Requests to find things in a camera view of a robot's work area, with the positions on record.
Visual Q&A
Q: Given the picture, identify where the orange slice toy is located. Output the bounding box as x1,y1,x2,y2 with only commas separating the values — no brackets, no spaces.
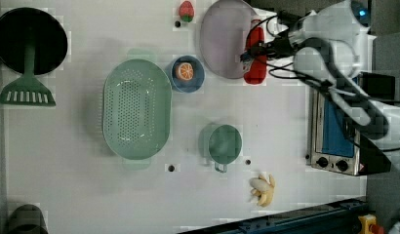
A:
175,62,194,81

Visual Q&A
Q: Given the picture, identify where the silver toaster oven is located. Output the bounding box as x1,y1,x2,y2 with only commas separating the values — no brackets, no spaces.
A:
309,71,395,176

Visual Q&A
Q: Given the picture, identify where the grey cylinder object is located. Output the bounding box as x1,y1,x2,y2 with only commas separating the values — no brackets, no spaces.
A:
7,204,49,234

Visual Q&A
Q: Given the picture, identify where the blue metal frame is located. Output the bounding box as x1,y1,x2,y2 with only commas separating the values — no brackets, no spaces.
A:
180,199,369,234

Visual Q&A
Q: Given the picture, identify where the blue bowl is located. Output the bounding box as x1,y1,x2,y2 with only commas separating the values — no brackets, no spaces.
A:
165,56,205,93

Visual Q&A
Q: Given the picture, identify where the green perforated colander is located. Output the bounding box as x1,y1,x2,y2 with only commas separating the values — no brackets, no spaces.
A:
102,49,172,171

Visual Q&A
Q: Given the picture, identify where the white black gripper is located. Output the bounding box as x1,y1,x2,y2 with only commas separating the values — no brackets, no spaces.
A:
240,11,308,62

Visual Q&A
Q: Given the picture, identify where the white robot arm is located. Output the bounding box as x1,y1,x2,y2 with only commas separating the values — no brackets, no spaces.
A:
241,0,400,173

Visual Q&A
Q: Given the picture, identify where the black round pan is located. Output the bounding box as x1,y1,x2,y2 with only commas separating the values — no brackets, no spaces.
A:
0,7,68,75

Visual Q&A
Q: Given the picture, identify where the grey round plate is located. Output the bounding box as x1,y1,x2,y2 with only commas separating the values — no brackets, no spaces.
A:
199,0,257,79

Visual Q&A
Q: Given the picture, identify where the green cup with handle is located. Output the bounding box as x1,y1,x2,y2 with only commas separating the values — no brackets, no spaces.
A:
198,124,243,174

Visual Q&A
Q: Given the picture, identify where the green slotted spatula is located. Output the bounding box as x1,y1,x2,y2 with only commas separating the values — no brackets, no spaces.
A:
0,44,56,106

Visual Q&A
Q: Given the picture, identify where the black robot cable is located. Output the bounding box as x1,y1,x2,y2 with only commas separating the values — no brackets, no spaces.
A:
245,14,400,154

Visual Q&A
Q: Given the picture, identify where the large strawberry toy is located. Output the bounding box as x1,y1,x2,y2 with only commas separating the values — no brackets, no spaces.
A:
179,1,195,22

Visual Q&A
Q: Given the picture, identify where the red ketchup bottle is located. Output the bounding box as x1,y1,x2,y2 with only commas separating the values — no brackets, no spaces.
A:
243,18,267,85

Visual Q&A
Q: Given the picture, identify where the peeled banana toy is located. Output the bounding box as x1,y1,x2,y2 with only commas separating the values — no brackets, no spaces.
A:
250,175,276,207

